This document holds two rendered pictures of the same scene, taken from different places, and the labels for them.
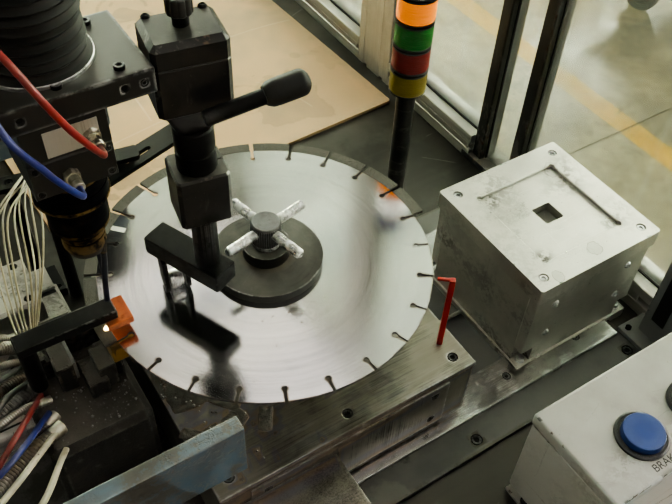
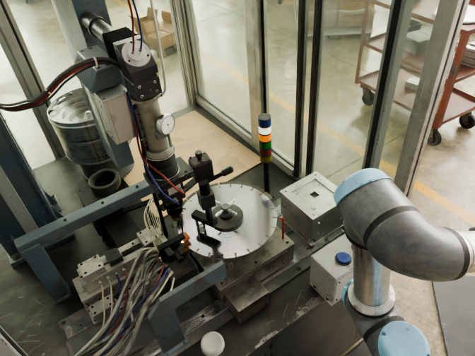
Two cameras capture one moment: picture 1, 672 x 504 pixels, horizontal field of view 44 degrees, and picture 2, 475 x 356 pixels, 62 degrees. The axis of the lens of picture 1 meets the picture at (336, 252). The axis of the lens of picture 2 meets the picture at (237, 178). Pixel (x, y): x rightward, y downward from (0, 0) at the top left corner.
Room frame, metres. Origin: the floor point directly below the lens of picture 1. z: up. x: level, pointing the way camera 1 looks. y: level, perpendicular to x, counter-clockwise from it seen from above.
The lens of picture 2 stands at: (-0.35, -0.04, 1.91)
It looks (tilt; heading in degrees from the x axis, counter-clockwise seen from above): 41 degrees down; 4
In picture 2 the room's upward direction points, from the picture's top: 6 degrees counter-clockwise
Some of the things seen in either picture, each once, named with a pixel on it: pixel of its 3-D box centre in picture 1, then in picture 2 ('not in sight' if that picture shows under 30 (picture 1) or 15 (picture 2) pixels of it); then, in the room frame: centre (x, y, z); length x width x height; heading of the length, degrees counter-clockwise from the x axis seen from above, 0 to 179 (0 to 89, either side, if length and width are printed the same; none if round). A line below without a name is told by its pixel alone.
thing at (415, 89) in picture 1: (408, 77); (266, 156); (0.81, -0.07, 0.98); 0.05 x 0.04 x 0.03; 35
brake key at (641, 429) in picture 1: (641, 436); (343, 258); (0.40, -0.29, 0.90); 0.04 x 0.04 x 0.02
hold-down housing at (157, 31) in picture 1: (191, 117); (203, 180); (0.48, 0.11, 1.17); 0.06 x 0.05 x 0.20; 116
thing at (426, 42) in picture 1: (413, 30); (265, 143); (0.81, -0.07, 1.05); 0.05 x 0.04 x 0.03; 35
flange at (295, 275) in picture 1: (266, 250); (226, 215); (0.55, 0.07, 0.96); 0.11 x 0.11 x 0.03
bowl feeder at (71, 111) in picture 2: not in sight; (97, 138); (1.08, 0.66, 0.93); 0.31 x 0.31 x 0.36
